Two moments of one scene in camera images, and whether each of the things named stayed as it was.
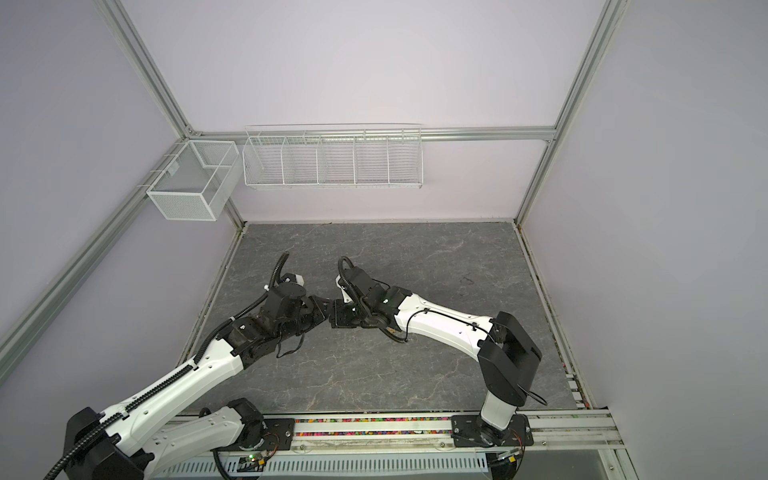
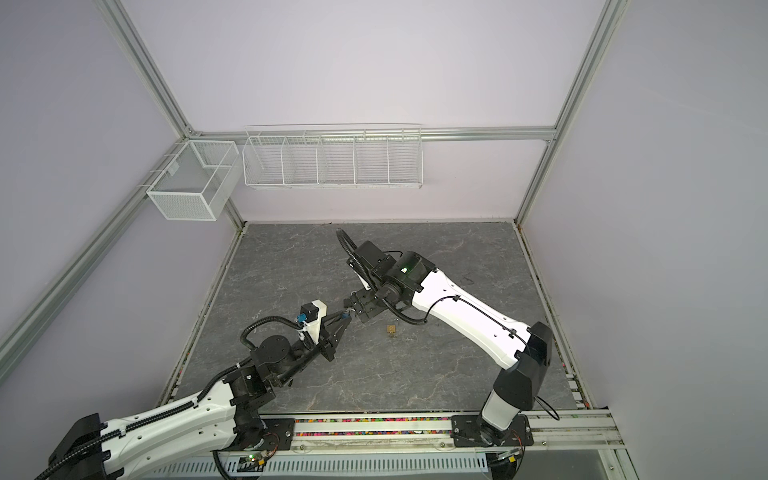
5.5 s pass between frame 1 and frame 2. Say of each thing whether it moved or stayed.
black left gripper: moved
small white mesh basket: stayed
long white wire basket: stayed
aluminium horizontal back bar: stayed
